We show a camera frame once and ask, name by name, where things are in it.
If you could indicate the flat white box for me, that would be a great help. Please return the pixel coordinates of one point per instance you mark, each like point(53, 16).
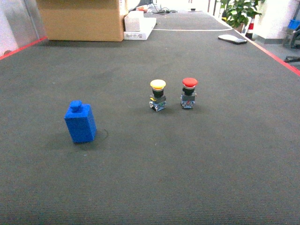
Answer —
point(147, 26)

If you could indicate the yellow mushroom push button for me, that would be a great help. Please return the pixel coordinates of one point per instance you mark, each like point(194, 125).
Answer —
point(158, 99)

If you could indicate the red white traffic cone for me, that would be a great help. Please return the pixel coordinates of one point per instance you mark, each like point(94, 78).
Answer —
point(249, 33)

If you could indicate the red conveyor side frame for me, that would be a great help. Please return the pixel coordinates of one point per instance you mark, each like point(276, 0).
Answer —
point(259, 46)

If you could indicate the small white box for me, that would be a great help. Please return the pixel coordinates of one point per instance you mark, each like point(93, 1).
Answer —
point(133, 21)

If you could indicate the large cardboard box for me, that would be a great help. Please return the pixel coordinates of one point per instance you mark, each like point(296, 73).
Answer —
point(83, 20)

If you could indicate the orange device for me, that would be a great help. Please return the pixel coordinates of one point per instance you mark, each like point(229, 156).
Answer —
point(143, 8)

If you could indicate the potted green plant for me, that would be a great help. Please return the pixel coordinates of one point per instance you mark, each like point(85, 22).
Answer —
point(237, 13)

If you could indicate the blue block part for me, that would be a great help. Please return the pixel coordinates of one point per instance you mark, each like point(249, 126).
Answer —
point(80, 122)

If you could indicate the red mushroom push button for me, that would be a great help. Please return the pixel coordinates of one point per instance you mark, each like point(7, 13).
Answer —
point(187, 99)

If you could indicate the black and white phone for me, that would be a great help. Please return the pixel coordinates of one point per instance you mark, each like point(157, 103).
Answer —
point(232, 39)

